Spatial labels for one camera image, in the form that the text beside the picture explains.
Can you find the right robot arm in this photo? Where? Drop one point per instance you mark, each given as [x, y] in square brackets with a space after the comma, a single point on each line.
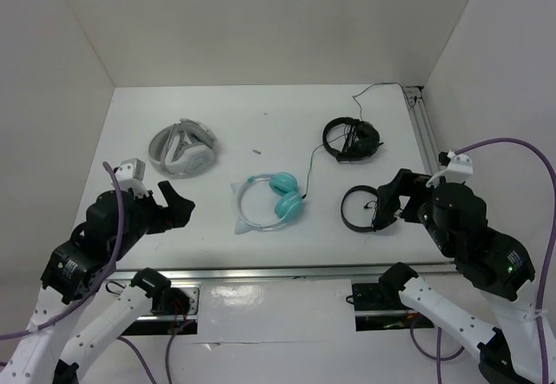
[520, 347]

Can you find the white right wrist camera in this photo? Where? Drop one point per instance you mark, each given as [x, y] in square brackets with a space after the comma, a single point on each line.
[456, 168]

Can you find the black headset with microphone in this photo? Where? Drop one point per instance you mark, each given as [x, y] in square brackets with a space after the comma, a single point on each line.
[361, 140]

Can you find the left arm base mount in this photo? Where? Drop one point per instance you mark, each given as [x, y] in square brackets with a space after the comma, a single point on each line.
[178, 309]

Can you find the grey white gaming headset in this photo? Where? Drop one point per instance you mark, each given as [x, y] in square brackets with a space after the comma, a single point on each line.
[183, 149]

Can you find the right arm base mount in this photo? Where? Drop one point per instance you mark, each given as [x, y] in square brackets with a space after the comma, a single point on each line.
[373, 312]

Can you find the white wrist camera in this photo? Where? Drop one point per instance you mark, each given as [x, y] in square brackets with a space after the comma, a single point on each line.
[456, 168]
[129, 175]

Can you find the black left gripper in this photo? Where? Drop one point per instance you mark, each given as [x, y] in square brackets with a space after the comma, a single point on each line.
[179, 209]

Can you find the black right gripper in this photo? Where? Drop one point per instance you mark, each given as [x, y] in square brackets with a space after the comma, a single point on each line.
[404, 182]

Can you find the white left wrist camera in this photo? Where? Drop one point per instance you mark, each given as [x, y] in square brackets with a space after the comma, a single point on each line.
[129, 175]

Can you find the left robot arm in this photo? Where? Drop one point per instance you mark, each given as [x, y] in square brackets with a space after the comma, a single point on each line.
[50, 349]

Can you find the aluminium rail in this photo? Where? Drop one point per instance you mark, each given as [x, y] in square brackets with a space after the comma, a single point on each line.
[356, 272]
[422, 126]

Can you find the teal cat-ear headphones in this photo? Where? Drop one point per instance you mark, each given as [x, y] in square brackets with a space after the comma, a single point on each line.
[266, 202]

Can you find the aluminium right side rail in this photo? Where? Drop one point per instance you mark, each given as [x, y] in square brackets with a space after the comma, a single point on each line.
[422, 126]

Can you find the aluminium front rail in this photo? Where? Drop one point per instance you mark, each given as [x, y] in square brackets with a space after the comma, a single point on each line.
[356, 272]

